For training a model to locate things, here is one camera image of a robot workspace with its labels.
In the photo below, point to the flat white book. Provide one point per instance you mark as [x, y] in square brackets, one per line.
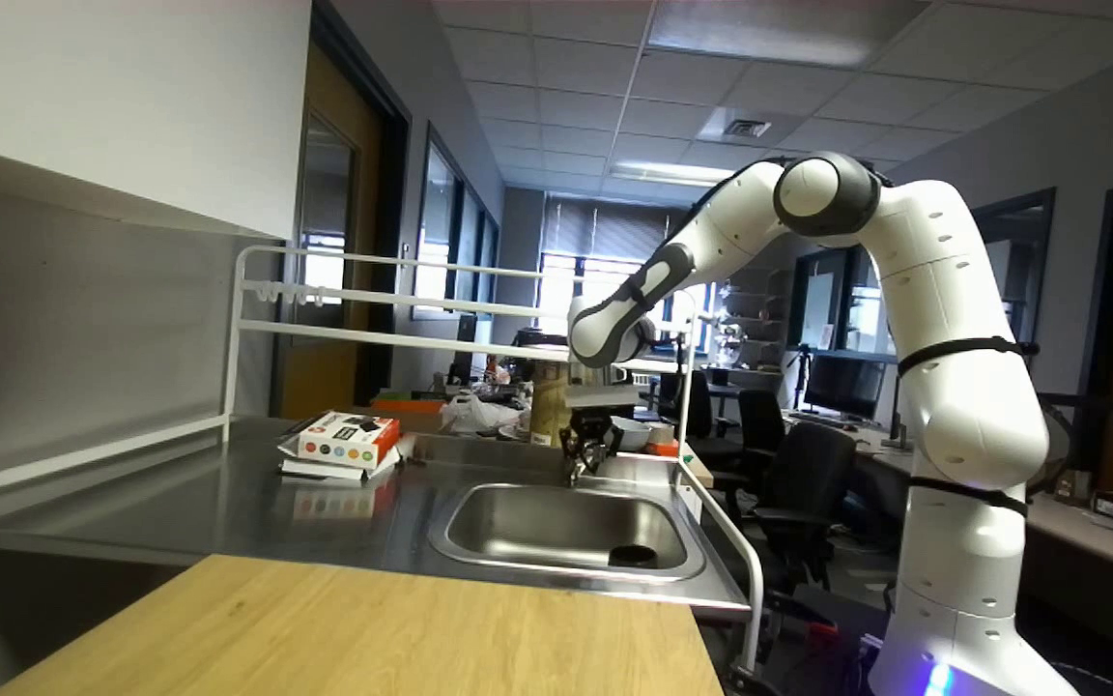
[324, 464]

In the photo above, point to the large ceiling light panel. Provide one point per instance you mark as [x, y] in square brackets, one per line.
[775, 28]

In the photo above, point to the white bowl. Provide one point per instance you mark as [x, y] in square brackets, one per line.
[633, 429]

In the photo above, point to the black office chair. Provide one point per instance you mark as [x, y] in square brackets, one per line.
[805, 497]
[749, 429]

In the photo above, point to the flat orange object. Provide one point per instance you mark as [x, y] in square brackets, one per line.
[402, 406]

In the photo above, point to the wooden door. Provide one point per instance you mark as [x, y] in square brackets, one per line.
[329, 233]

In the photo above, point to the black sink drain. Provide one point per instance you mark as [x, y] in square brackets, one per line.
[633, 554]

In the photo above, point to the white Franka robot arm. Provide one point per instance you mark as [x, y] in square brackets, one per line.
[954, 388]

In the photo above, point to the small orange object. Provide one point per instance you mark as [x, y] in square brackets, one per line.
[667, 445]

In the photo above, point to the dark computer monitor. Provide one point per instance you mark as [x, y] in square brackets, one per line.
[841, 385]

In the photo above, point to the small metal faucet spout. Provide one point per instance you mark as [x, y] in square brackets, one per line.
[574, 470]

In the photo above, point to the colourful white cardboard box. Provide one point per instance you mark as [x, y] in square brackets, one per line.
[349, 439]

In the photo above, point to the stainless steel sink counter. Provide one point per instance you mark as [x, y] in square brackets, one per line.
[324, 508]

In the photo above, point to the window with blinds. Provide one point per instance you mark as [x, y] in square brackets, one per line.
[609, 255]

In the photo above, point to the yellowish cylinder roll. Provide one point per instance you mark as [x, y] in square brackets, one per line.
[550, 406]

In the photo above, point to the light office desk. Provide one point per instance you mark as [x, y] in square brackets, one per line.
[1111, 535]

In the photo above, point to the crumpled white bag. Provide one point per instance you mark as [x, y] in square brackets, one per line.
[481, 415]

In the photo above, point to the narrow ceiling light panel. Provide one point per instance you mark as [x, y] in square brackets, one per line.
[672, 171]

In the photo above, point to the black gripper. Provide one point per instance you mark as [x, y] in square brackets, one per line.
[597, 402]

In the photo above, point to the ceiling air vent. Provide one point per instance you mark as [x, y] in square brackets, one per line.
[735, 125]

